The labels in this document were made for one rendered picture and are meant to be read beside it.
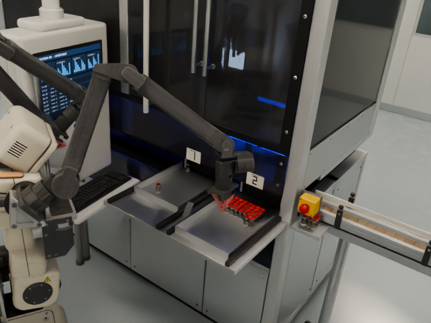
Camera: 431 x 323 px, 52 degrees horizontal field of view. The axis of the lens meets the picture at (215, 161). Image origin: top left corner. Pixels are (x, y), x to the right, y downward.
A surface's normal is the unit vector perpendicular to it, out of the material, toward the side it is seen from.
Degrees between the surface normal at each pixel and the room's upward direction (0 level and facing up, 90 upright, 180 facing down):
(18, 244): 90
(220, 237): 0
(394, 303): 0
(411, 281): 0
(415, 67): 90
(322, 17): 90
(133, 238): 90
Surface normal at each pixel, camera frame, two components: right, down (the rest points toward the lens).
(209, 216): 0.07, -0.89
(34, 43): 0.87, 0.28
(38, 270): 0.44, 0.44
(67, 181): 0.26, 0.20
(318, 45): -0.59, 0.33
